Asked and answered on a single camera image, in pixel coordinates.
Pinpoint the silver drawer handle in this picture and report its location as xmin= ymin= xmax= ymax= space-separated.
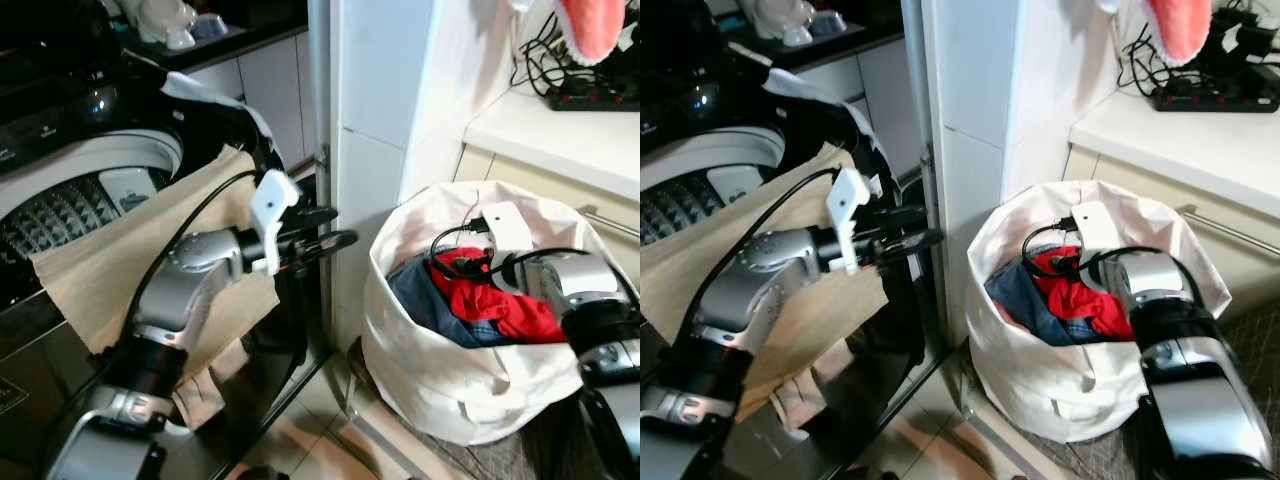
xmin=1178 ymin=205 xmax=1280 ymax=259
xmin=578 ymin=205 xmax=641 ymax=241

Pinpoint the black top-load washing machine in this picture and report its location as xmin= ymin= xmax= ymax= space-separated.
xmin=0 ymin=0 xmax=336 ymax=480
xmin=640 ymin=0 xmax=947 ymax=480

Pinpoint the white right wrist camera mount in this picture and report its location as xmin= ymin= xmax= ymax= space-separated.
xmin=1075 ymin=202 xmax=1127 ymax=253
xmin=483 ymin=202 xmax=536 ymax=256

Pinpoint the cream counter cabinet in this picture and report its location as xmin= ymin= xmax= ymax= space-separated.
xmin=1060 ymin=90 xmax=1280 ymax=321
xmin=455 ymin=85 xmax=641 ymax=291

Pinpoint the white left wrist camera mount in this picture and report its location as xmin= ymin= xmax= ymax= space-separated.
xmin=825 ymin=167 xmax=873 ymax=276
xmin=247 ymin=169 xmax=302 ymax=277

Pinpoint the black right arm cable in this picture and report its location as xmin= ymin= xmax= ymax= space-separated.
xmin=1022 ymin=222 xmax=1216 ymax=301
xmin=430 ymin=222 xmax=641 ymax=311

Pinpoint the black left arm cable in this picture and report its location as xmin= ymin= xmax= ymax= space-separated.
xmin=690 ymin=168 xmax=839 ymax=326
xmin=118 ymin=170 xmax=266 ymax=346

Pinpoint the black power strip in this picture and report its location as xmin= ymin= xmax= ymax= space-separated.
xmin=545 ymin=80 xmax=641 ymax=112
xmin=1150 ymin=78 xmax=1280 ymax=113

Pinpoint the white ceramic figure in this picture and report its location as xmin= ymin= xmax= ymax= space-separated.
xmin=128 ymin=0 xmax=201 ymax=51
xmin=750 ymin=0 xmax=816 ymax=48

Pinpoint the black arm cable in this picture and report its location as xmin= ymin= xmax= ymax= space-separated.
xmin=1022 ymin=222 xmax=1216 ymax=301
xmin=690 ymin=168 xmax=839 ymax=326
xmin=430 ymin=222 xmax=641 ymax=311
xmin=118 ymin=170 xmax=266 ymax=346

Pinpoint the pink hanging mitt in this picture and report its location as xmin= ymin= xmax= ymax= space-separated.
xmin=553 ymin=0 xmax=631 ymax=67
xmin=1140 ymin=0 xmax=1216 ymax=67

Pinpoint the red garment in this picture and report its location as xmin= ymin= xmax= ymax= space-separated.
xmin=1030 ymin=247 xmax=1136 ymax=341
xmin=430 ymin=248 xmax=567 ymax=346

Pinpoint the beige crumpled cloth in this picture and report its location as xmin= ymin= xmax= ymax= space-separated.
xmin=170 ymin=340 xmax=256 ymax=431
xmin=775 ymin=370 xmax=831 ymax=431

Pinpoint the white cabinet with dark top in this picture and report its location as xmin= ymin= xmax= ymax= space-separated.
xmin=185 ymin=25 xmax=319 ymax=176
xmin=800 ymin=30 xmax=926 ymax=181

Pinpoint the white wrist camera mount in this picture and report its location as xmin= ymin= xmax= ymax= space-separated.
xmin=1075 ymin=202 xmax=1127 ymax=253
xmin=825 ymin=167 xmax=873 ymax=276
xmin=483 ymin=202 xmax=536 ymax=256
xmin=247 ymin=169 xmax=302 ymax=277

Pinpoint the blue denim garment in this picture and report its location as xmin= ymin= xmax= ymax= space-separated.
xmin=985 ymin=258 xmax=1096 ymax=348
xmin=388 ymin=258 xmax=521 ymax=349

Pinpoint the black power cord tangle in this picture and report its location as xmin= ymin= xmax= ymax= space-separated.
xmin=510 ymin=15 xmax=641 ymax=96
xmin=1115 ymin=10 xmax=1280 ymax=96

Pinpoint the white fabric laundry bag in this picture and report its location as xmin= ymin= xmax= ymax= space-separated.
xmin=965 ymin=180 xmax=1233 ymax=444
xmin=362 ymin=180 xmax=629 ymax=447

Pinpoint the beige cardboard sheet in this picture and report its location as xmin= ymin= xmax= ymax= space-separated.
xmin=30 ymin=145 xmax=283 ymax=386
xmin=640 ymin=143 xmax=891 ymax=421

